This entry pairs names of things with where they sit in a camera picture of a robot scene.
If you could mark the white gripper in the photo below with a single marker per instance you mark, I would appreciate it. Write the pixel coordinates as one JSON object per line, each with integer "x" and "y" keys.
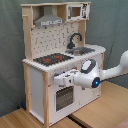
{"x": 65, "y": 79}

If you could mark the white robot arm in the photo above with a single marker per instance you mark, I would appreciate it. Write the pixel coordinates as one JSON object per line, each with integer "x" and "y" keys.
{"x": 121, "y": 69}

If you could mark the wooden toy kitchen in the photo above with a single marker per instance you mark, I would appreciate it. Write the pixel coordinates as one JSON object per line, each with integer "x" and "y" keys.
{"x": 45, "y": 40}

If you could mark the toy oven door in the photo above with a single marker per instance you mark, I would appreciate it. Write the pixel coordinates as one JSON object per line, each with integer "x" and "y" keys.
{"x": 62, "y": 102}

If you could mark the black toy stovetop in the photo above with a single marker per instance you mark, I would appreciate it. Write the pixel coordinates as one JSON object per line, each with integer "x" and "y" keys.
{"x": 52, "y": 59}

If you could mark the white cabinet door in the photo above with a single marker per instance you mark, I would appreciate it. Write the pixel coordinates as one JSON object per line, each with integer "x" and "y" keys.
{"x": 90, "y": 95}

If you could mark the grey toy sink basin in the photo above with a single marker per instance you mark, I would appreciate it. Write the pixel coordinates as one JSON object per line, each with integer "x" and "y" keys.
{"x": 79, "y": 51}

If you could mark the grey range hood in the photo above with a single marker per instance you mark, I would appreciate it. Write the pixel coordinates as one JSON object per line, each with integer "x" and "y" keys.
{"x": 48, "y": 18}

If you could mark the toy microwave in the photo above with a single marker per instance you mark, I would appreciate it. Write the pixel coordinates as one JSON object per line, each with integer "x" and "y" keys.
{"x": 78, "y": 11}

